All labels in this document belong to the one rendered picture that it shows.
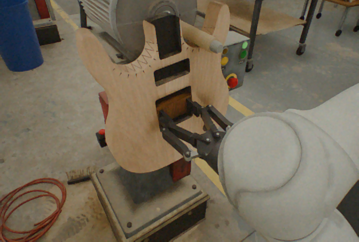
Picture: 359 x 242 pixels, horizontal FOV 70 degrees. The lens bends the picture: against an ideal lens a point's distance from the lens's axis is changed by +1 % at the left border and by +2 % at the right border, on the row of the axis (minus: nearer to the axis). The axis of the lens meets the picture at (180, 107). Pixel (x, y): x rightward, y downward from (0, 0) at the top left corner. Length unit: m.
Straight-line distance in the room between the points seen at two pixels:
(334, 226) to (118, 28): 0.58
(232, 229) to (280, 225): 1.41
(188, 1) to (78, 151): 1.65
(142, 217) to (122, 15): 0.98
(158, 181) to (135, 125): 0.82
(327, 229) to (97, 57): 0.43
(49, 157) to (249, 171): 2.03
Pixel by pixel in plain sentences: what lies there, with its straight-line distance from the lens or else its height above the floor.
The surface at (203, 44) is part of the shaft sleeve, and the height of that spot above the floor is 1.25.
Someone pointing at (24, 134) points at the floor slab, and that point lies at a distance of 2.52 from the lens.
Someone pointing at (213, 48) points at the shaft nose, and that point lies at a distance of 0.54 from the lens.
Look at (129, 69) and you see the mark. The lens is 0.53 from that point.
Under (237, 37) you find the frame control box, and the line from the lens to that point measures 0.97.
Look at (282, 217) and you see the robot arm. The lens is 0.26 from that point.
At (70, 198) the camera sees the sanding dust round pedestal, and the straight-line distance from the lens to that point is 1.89.
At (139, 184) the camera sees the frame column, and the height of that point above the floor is 0.42.
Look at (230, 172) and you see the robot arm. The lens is 0.24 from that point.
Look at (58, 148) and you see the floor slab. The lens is 2.25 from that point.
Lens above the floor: 1.47
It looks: 37 degrees down
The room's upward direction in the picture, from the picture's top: straight up
